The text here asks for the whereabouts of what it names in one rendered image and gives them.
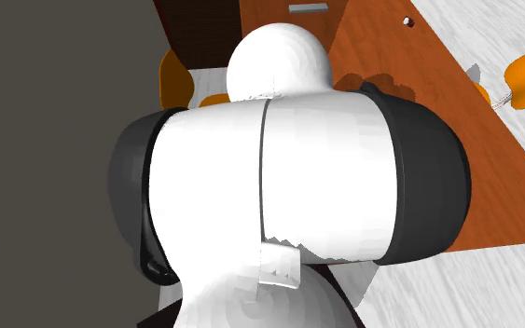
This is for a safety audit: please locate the brown wooden furniture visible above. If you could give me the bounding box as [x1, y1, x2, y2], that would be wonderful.
[152, 0, 525, 253]

